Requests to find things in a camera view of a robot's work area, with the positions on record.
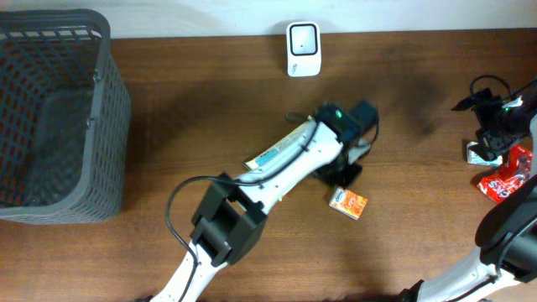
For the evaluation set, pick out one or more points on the teal tissue pack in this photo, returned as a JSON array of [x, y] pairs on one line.
[[474, 158]]

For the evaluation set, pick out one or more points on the red snack bag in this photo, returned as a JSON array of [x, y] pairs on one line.
[[508, 177]]

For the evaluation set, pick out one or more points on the grey plastic mesh basket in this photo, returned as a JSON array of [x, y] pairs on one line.
[[65, 115]]

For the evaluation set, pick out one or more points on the cream noodle packet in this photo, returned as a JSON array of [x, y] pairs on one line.
[[297, 140]]

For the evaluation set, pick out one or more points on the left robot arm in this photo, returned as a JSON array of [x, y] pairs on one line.
[[233, 212]]

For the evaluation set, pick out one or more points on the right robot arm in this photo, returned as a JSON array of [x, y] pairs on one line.
[[505, 251]]

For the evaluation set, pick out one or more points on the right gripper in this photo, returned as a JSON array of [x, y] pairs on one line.
[[492, 148]]

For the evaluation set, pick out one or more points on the white barcode scanner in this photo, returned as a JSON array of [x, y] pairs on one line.
[[303, 41]]

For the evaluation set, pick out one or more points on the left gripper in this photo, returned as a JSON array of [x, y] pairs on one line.
[[343, 175]]

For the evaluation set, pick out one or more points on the orange tissue pack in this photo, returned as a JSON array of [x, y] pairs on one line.
[[348, 202]]

